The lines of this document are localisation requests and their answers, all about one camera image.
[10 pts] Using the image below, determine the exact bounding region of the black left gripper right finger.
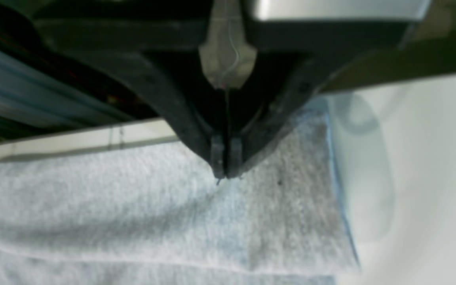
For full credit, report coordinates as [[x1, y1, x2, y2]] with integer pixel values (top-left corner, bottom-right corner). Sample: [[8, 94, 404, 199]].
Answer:
[[227, 20, 414, 178]]

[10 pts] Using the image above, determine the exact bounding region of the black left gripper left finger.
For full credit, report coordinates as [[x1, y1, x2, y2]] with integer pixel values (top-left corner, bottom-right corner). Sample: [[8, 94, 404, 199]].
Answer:
[[34, 18, 226, 179]]

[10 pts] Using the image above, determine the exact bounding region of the grey T-shirt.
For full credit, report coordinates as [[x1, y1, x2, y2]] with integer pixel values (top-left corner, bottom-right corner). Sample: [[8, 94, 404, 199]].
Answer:
[[0, 101, 359, 285]]

